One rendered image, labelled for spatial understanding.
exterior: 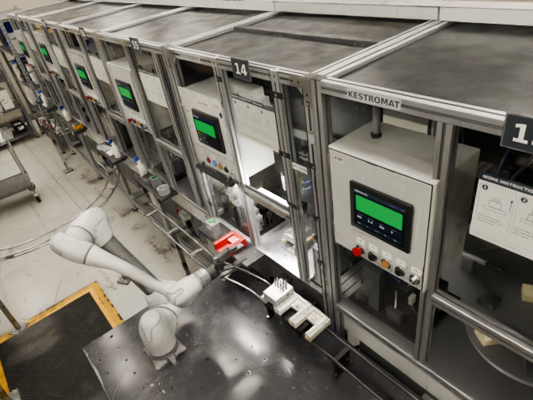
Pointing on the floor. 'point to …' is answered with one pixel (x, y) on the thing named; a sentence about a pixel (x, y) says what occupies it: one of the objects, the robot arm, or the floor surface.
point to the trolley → (18, 182)
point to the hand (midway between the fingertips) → (239, 253)
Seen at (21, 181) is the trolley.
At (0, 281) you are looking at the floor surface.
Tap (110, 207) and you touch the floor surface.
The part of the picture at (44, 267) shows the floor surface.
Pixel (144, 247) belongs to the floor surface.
